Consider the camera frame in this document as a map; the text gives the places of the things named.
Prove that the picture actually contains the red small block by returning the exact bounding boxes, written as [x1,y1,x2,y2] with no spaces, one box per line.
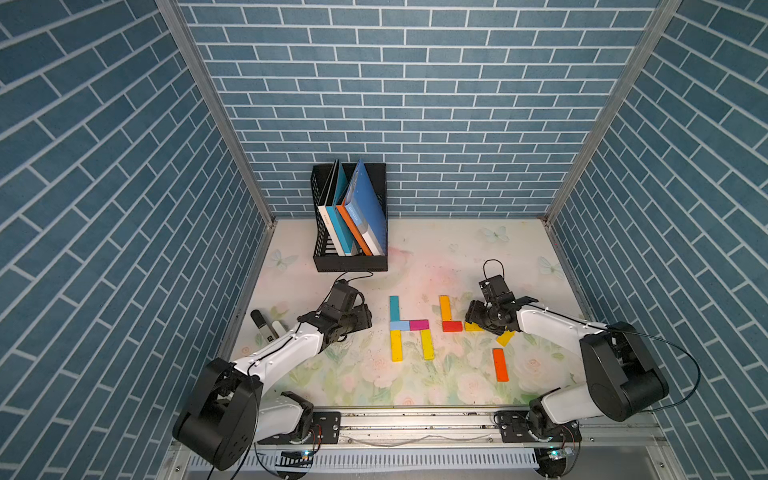
[442,321,464,333]

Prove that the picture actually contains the teal long block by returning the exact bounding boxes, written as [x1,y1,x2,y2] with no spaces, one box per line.
[389,295,401,322]

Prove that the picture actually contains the light blue block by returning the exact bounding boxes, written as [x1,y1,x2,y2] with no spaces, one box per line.
[389,321,411,332]

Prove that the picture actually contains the yellow long block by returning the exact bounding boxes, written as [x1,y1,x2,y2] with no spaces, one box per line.
[390,330,403,363]

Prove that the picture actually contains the orange long block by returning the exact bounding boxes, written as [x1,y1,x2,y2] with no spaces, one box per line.
[492,348,509,383]

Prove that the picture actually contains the magenta block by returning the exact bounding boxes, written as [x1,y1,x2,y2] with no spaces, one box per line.
[409,319,430,331]

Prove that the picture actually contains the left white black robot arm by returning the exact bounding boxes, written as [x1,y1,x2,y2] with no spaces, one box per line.
[172,280,372,471]

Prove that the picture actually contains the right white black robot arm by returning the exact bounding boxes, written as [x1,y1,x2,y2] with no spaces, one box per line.
[465,275,669,437]

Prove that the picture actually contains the black mesh file holder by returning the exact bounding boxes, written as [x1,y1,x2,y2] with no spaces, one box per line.
[310,161,388,272]

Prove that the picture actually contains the small black white device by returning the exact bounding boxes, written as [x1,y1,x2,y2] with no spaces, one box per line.
[250,309,279,343]

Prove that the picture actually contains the orange book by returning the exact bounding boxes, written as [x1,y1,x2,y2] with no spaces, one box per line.
[336,204,373,256]

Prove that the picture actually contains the white book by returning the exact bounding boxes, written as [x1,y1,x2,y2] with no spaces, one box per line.
[318,160,344,256]

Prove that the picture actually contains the large blue folder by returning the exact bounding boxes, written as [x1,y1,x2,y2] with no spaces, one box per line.
[341,161,388,256]

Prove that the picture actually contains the teal book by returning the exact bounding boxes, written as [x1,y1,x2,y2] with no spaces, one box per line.
[328,160,360,256]

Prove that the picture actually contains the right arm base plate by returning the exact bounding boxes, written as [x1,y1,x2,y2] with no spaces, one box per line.
[492,410,582,444]

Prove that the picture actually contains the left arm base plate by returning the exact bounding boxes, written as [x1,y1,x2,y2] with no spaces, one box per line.
[257,411,342,446]

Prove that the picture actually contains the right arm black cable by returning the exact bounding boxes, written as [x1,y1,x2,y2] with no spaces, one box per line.
[623,329,702,412]

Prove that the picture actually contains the aluminium mounting rail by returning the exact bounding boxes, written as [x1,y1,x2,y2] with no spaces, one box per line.
[161,406,679,451]

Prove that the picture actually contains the white slotted cable duct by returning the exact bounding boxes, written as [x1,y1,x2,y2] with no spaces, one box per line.
[185,449,540,473]

